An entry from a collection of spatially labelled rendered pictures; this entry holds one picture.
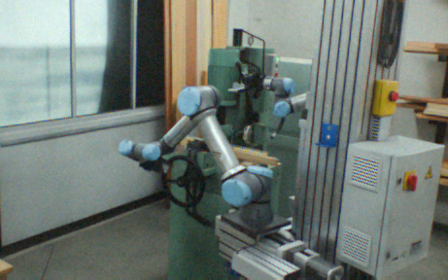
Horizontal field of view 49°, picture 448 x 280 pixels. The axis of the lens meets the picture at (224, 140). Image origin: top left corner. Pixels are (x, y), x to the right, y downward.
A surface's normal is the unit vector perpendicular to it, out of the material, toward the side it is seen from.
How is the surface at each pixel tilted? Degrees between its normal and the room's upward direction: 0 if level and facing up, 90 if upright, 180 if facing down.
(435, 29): 90
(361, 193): 90
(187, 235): 90
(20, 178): 90
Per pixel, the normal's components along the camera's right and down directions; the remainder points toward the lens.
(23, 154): 0.81, 0.18
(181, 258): -0.54, 0.16
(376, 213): -0.77, 0.11
